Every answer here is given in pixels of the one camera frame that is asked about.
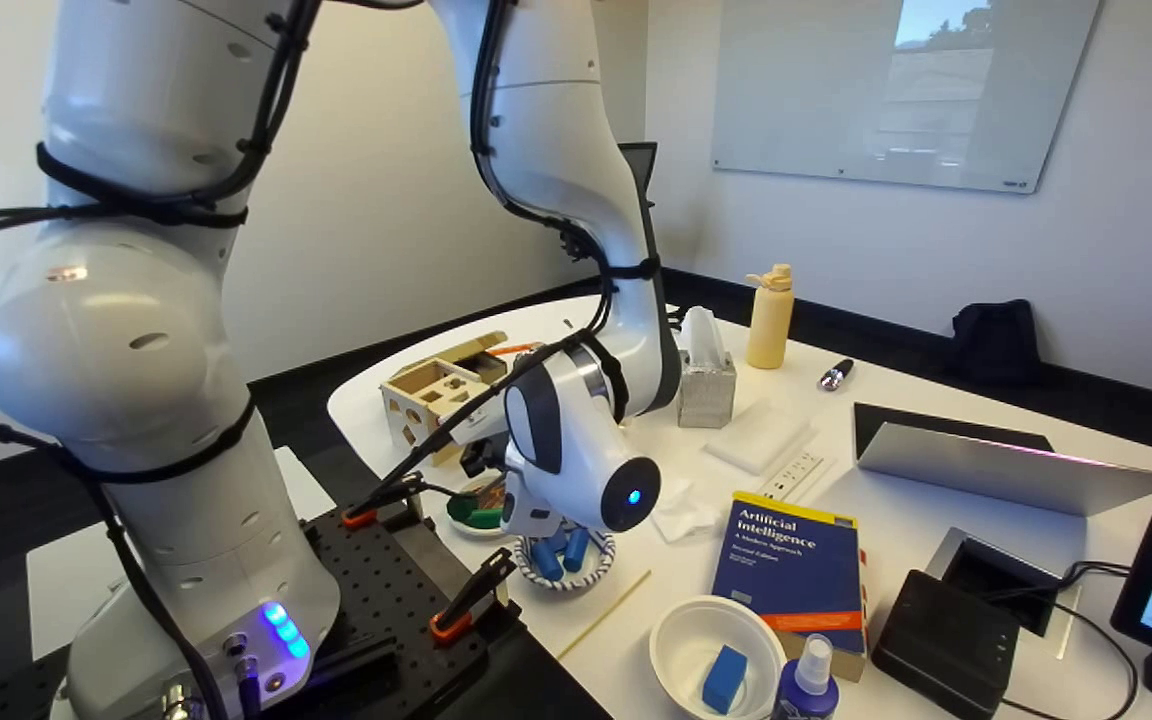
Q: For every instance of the silver laptop black keyboard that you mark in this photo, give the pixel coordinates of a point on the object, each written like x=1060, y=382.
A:
x=1000, y=466

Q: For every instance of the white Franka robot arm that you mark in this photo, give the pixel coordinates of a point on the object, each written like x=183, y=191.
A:
x=121, y=346

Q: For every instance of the shallow white bowl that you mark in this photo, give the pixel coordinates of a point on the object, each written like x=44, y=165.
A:
x=476, y=529

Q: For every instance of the blue patterned paper bowl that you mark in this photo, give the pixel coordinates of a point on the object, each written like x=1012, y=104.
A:
x=596, y=578

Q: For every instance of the white paper napkin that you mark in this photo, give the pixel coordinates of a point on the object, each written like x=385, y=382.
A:
x=684, y=515

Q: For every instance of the deep white bowl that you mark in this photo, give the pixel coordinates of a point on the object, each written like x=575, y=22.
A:
x=681, y=641

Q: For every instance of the blue rectangular block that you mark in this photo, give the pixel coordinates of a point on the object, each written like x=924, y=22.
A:
x=724, y=683

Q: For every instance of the black plastic utensil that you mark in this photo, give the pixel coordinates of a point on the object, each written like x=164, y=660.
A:
x=832, y=372

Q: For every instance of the thin wooden stick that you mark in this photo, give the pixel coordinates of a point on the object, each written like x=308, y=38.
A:
x=604, y=615

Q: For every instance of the black clamp orange tip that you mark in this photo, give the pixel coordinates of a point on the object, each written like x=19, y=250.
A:
x=383, y=505
x=471, y=602

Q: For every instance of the small blue spray bottle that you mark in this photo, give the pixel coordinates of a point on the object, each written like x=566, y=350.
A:
x=807, y=684

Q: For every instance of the yellow squeeze bottle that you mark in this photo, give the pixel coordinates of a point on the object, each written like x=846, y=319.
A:
x=771, y=324

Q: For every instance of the blue book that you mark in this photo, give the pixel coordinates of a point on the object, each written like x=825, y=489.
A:
x=790, y=567

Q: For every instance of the black backpack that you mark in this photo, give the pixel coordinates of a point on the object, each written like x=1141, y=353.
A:
x=994, y=346

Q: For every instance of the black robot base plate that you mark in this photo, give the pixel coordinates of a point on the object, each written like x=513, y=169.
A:
x=389, y=602

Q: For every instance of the wooden shape sorter box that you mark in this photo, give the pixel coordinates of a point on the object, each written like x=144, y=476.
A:
x=436, y=385

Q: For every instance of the green prism block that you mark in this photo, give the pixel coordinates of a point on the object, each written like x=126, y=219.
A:
x=476, y=509

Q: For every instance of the black box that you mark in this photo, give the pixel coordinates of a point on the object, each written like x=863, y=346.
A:
x=943, y=644

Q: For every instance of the blue cylinder block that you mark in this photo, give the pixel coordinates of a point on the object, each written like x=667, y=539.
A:
x=546, y=559
x=575, y=548

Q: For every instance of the wall whiteboard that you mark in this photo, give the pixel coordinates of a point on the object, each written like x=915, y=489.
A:
x=868, y=95

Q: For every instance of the white rectangular tray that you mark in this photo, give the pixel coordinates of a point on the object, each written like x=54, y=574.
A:
x=761, y=434

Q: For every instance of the grey tissue box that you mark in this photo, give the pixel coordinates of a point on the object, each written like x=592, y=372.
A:
x=707, y=394

